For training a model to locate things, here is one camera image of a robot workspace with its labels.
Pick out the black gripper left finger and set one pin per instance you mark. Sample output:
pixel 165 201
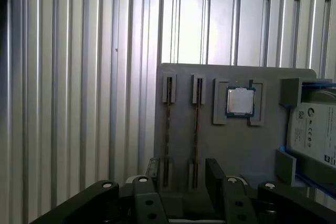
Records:
pixel 141 192

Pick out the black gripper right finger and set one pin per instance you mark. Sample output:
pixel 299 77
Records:
pixel 231 192

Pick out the RAM stick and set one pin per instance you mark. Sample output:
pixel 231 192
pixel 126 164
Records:
pixel 167 129
pixel 196 129

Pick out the grey parts rack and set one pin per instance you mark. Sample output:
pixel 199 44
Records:
pixel 183 119

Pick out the silver CPU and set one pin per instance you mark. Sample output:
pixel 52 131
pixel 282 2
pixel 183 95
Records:
pixel 240 102

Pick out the silver hard disk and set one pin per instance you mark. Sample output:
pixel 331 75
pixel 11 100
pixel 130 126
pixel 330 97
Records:
pixel 315 129

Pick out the blue disk carrier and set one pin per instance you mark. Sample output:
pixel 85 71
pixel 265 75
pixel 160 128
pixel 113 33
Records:
pixel 320 85

